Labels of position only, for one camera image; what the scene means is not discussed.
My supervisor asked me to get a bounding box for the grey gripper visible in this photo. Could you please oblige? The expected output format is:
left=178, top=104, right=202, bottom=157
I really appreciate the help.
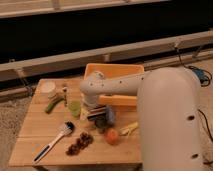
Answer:
left=80, top=95, right=99, bottom=121

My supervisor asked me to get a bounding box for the black white striped eraser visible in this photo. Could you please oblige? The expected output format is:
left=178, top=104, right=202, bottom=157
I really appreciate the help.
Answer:
left=87, top=106, right=106, bottom=119

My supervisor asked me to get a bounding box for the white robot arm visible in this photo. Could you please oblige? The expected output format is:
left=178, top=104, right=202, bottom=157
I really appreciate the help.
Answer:
left=80, top=67, right=203, bottom=171

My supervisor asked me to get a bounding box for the green plastic cup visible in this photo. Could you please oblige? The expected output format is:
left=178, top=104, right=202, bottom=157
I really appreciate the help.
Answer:
left=68, top=101, right=81, bottom=117

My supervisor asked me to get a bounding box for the blue sponge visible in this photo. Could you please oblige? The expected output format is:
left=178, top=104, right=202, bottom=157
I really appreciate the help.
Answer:
left=106, top=106, right=116, bottom=125

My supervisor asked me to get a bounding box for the bunch of dark grapes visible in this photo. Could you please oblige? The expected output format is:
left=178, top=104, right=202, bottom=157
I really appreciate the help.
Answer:
left=66, top=132, right=94, bottom=156

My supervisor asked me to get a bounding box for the small wooden figure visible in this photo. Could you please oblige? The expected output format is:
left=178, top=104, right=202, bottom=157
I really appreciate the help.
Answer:
left=61, top=83, right=68, bottom=107

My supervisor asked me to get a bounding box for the green cucumber toy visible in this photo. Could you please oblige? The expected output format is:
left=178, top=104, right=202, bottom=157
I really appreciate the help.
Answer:
left=44, top=96, right=64, bottom=114

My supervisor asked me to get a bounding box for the red apple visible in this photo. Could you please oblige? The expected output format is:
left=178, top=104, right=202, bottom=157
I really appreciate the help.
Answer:
left=105, top=128, right=119, bottom=145

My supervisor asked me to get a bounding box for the orange plastic bin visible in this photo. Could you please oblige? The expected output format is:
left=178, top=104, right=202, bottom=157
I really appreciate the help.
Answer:
left=80, top=63, right=144, bottom=106

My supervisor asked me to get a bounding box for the blue power adapter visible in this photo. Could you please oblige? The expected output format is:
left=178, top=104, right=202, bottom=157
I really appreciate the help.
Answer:
left=193, top=69, right=208, bottom=83

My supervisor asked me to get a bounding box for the black cable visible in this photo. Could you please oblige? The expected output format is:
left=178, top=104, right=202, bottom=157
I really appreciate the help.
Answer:
left=172, top=43, right=213, bottom=166

